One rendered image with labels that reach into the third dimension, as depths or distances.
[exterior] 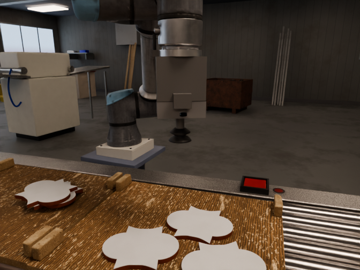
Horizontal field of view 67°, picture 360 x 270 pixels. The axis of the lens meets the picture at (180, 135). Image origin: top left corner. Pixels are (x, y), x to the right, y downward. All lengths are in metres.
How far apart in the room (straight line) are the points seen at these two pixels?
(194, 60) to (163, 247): 0.33
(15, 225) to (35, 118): 4.18
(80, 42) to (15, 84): 7.76
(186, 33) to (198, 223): 0.36
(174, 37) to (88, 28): 11.83
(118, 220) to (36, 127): 4.29
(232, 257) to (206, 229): 0.09
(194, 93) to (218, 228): 0.27
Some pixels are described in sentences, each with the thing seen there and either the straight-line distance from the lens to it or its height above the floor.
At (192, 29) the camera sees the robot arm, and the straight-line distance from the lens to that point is 0.46.
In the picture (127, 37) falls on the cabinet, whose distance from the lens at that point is 10.65.
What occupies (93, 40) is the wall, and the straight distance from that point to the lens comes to 12.09.
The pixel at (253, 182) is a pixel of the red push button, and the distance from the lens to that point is 0.82.
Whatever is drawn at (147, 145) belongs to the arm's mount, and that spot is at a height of 0.90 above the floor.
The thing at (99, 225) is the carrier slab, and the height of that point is 0.94.
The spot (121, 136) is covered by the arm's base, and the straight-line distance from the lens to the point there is 1.17.
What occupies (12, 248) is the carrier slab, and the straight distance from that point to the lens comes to 0.62.
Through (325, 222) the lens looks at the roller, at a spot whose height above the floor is 0.92.
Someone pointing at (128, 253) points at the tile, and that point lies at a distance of 0.52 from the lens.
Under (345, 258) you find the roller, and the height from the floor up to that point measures 0.91.
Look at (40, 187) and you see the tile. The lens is 0.76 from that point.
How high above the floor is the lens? 1.26
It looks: 15 degrees down
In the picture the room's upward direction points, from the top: straight up
